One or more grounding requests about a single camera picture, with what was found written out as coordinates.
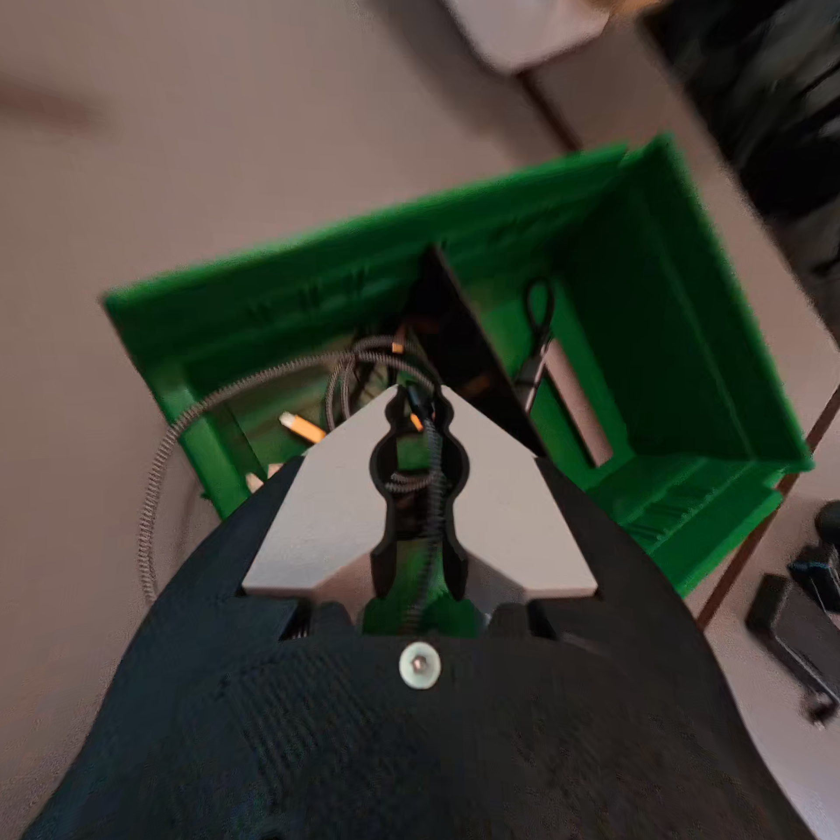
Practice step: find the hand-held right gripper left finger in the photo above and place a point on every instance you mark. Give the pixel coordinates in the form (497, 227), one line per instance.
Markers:
(321, 525)

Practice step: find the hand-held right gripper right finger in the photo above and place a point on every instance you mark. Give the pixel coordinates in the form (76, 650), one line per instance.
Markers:
(518, 525)

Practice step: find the green plastic bin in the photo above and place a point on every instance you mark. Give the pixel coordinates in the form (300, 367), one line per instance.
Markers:
(689, 328)

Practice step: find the black bin divider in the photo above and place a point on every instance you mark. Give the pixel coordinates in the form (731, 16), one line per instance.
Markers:
(472, 341)

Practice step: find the black power bank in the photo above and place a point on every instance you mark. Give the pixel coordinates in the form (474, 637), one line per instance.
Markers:
(781, 610)

